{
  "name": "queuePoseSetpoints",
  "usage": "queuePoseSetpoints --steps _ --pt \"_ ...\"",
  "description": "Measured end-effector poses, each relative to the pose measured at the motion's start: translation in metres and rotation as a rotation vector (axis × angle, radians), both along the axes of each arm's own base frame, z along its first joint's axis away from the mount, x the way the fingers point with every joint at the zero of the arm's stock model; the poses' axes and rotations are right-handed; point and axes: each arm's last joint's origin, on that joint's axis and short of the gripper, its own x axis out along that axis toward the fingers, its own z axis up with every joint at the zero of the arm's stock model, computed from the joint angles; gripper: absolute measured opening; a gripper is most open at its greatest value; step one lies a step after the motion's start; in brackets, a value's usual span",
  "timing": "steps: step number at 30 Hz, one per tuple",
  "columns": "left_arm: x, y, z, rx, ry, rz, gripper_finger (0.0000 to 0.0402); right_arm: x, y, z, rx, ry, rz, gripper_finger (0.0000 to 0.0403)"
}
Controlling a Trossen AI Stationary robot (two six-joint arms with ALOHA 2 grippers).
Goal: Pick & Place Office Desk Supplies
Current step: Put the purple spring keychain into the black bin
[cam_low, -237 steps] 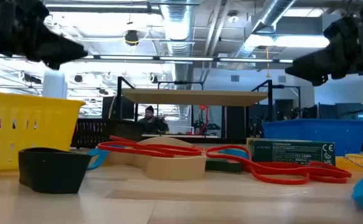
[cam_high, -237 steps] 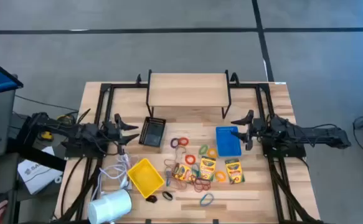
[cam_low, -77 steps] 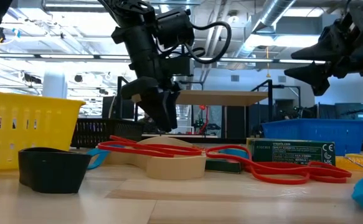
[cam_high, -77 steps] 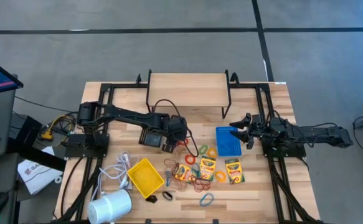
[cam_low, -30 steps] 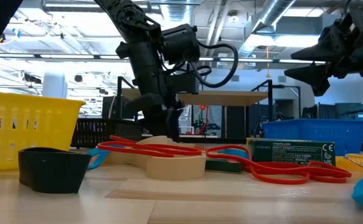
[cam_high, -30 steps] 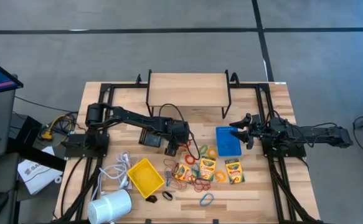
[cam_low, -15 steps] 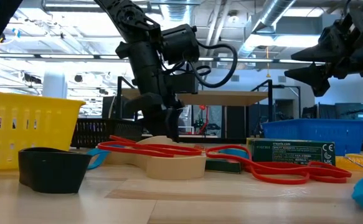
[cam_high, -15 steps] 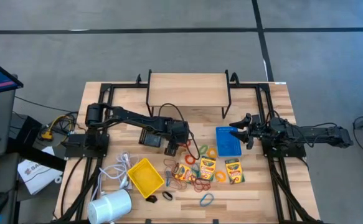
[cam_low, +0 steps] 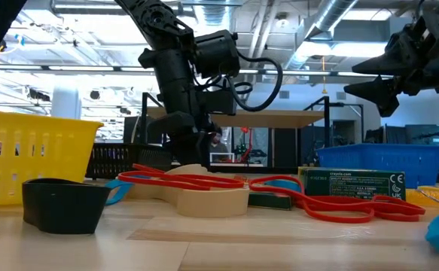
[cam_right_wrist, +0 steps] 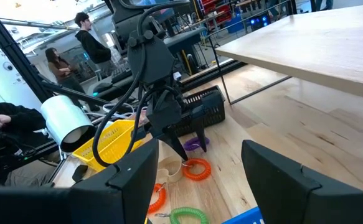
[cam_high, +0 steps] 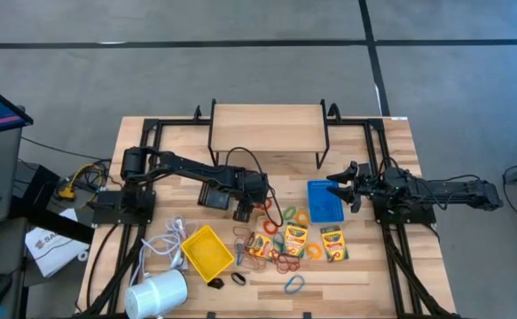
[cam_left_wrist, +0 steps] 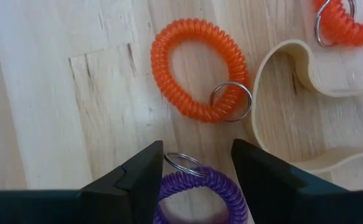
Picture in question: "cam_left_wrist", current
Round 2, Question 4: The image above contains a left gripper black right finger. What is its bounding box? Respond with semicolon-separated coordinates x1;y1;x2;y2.
230;138;347;224

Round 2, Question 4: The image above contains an orange coil keychain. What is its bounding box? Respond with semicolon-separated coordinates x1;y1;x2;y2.
313;0;363;48
150;17;253;124

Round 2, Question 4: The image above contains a purple coil keychain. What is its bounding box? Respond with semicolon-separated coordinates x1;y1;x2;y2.
153;152;249;224

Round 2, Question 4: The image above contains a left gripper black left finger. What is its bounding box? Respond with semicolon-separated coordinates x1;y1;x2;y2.
81;140;164;224

